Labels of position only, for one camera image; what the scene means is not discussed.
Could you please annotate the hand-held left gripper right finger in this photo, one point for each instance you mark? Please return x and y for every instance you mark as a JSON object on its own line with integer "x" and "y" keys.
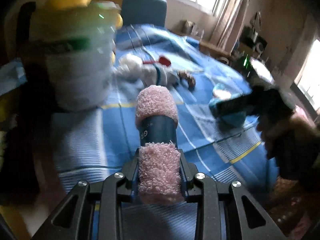
{"x": 190, "y": 180}

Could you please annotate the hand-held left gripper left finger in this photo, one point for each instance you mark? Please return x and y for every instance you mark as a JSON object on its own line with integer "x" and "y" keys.
{"x": 125, "y": 177}

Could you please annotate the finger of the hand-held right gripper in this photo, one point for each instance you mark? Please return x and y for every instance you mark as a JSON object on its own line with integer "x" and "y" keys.
{"x": 235, "y": 103}

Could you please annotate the blue plush toy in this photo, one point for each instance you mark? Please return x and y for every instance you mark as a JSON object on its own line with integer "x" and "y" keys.
{"x": 232, "y": 120}

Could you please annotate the pink fuzzy sock roll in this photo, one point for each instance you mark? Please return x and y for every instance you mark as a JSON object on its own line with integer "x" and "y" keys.
{"x": 160, "y": 170}

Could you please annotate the white sock teal band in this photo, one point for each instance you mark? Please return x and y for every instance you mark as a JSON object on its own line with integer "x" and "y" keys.
{"x": 150, "y": 74}

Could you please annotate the white metal can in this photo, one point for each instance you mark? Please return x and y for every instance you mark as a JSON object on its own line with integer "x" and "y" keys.
{"x": 80, "y": 75}

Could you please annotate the white fluffy cloth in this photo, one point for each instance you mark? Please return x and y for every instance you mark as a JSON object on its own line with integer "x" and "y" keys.
{"x": 130, "y": 63}

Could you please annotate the person's right hand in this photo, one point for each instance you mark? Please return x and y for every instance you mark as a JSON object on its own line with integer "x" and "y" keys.
{"x": 287, "y": 127}

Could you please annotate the blue plaid blanket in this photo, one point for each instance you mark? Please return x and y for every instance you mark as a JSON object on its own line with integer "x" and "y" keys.
{"x": 200, "y": 140}

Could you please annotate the small white fan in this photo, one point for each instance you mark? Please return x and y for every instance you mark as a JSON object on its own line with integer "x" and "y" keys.
{"x": 260, "y": 47}

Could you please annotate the wooden desk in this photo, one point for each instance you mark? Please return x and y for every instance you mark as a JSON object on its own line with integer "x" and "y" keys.
{"x": 215, "y": 48}

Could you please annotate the black shelf unit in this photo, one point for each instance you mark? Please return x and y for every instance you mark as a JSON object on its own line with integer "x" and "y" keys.
{"x": 247, "y": 37}

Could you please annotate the clear storage box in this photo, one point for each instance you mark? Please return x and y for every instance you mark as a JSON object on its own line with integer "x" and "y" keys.
{"x": 193, "y": 28}

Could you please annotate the pale striped curtain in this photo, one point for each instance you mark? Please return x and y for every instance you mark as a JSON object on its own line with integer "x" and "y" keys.
{"x": 230, "y": 12}

